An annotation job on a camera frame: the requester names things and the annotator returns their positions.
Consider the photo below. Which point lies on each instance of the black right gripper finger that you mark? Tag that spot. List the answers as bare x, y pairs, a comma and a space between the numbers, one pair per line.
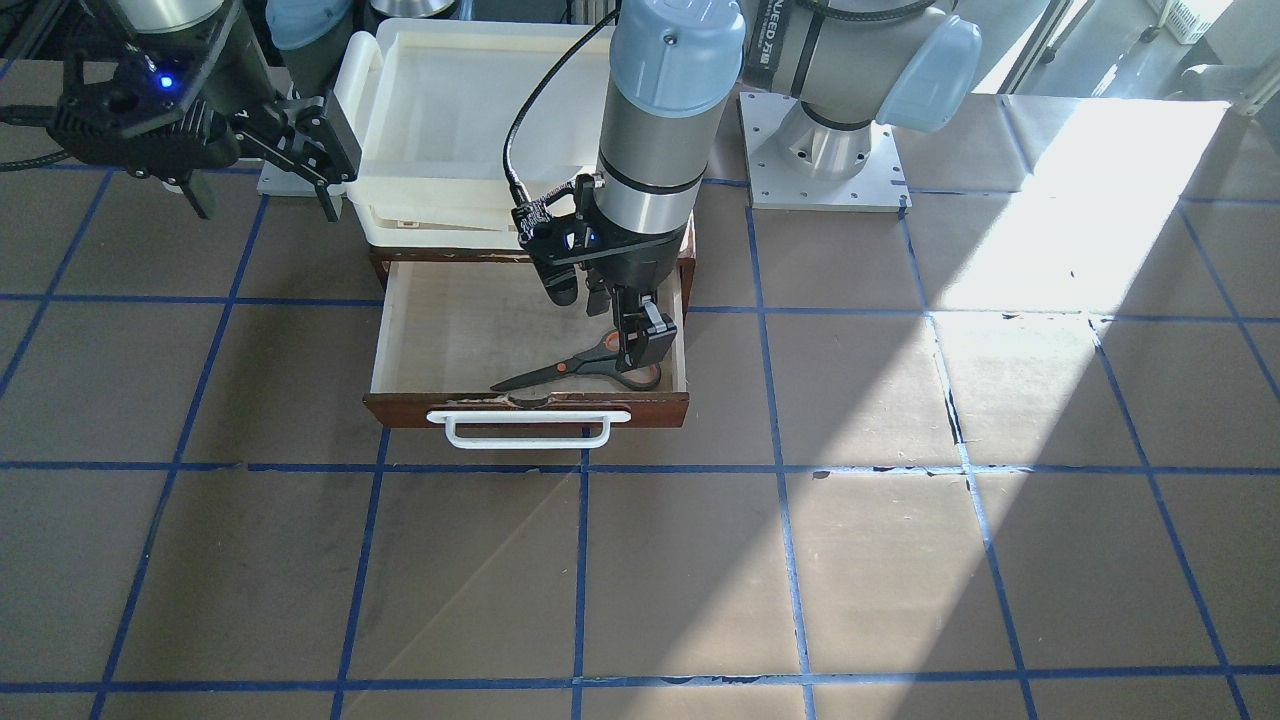
198, 192
294, 125

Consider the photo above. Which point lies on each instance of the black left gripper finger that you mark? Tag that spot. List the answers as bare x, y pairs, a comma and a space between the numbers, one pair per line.
599, 296
646, 333

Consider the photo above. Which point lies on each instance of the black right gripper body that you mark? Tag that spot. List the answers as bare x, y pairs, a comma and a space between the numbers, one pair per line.
232, 82

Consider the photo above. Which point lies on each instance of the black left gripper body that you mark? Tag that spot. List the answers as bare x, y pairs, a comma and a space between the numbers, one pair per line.
640, 262

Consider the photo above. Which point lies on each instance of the grey orange scissors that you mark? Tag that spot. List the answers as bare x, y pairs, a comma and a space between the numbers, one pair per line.
597, 360

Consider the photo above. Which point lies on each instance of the wooden drawer with white handle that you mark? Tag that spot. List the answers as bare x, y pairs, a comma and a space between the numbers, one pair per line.
450, 332

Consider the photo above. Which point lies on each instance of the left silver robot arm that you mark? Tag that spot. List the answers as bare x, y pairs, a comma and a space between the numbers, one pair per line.
674, 66

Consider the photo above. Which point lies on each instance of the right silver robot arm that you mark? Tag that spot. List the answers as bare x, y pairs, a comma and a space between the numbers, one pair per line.
311, 36

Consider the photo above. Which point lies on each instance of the white plastic tray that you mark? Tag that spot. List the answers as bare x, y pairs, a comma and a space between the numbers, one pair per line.
431, 102

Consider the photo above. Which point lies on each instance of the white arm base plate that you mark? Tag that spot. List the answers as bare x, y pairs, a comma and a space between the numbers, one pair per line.
313, 173
795, 163

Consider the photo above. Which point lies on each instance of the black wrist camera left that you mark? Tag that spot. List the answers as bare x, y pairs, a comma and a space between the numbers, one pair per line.
554, 232

